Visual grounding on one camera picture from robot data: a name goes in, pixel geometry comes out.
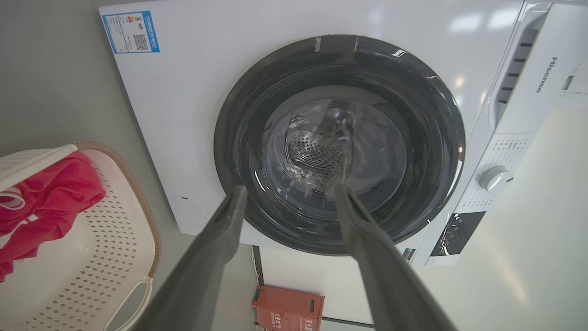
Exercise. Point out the white washing machine knob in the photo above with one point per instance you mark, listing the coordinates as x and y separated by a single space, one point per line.
495 178

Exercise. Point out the dark round washing machine door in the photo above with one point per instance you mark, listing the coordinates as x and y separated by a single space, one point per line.
239 138

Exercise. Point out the red garment with white stripes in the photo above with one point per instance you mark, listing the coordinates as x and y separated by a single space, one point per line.
55 197

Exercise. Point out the red metal box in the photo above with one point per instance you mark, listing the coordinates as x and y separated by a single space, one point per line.
287 310

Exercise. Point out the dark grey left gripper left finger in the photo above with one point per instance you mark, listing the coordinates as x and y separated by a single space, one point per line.
202 271

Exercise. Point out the cream perforated laundry basket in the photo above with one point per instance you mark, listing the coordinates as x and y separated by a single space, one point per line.
110 239

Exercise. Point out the white front-load washing machine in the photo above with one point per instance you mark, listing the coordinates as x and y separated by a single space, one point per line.
183 115

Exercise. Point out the black washing machine display panel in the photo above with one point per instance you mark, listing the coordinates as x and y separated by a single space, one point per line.
459 232

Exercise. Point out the round white filter cover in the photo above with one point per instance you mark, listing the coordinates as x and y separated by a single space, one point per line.
188 212

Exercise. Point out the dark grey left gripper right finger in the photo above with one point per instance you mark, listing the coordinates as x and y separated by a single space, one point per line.
386 285

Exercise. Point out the small text sticker on washer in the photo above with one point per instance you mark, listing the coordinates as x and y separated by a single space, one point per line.
408 255

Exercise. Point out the white detergent drawer front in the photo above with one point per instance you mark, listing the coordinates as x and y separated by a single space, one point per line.
542 55

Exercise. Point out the blue energy label sticker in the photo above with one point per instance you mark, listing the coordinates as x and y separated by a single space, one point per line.
131 32

